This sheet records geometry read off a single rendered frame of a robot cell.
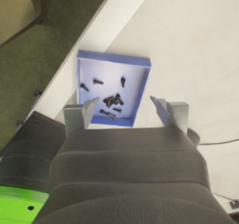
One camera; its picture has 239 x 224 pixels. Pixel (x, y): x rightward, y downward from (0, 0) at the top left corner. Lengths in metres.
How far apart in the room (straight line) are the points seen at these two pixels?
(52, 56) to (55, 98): 1.07
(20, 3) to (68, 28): 0.69
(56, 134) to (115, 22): 0.25
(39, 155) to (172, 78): 0.29
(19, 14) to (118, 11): 0.41
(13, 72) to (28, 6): 1.05
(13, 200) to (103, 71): 0.21
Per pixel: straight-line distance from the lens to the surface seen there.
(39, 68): 1.47
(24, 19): 0.60
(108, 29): 0.23
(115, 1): 0.22
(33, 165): 0.38
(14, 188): 0.28
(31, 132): 0.39
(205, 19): 0.25
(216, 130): 0.41
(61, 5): 1.21
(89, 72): 0.26
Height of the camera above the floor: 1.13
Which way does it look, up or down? 46 degrees down
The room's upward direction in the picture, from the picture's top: 180 degrees clockwise
